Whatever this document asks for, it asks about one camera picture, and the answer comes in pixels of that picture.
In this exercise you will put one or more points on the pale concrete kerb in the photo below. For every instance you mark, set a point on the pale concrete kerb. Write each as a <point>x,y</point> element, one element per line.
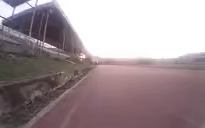
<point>53,104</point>

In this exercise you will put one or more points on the distant green hill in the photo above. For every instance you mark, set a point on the distant green hill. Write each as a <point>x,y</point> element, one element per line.
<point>196,58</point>

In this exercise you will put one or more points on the roofed grandstand building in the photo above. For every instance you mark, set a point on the roofed grandstand building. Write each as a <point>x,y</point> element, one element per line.
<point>46,26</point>

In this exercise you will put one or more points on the red running track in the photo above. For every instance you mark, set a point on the red running track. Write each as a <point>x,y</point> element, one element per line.
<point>130,100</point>

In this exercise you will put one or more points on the low crumbling stone wall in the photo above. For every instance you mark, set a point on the low crumbling stone wall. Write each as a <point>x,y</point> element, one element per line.
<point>30,88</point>

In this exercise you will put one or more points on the distant low wall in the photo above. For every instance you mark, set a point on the distant low wall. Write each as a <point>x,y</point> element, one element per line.
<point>130,61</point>

